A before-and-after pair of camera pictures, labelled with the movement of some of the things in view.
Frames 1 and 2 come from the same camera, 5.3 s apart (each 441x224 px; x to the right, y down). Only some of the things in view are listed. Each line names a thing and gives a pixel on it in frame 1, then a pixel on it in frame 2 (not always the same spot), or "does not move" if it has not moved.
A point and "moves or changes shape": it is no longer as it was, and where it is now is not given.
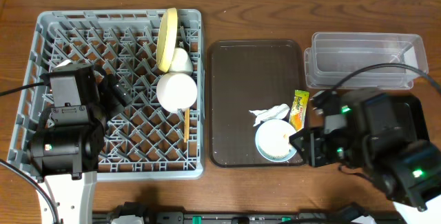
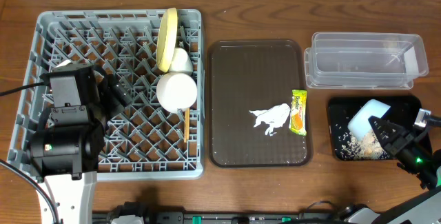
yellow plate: (167, 41) does not move
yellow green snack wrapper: (299, 109) does not move
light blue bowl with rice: (272, 140) moves or changes shape
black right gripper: (315, 150) -> (400, 144)
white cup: (180, 61) does not move
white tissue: (280, 111) does not move
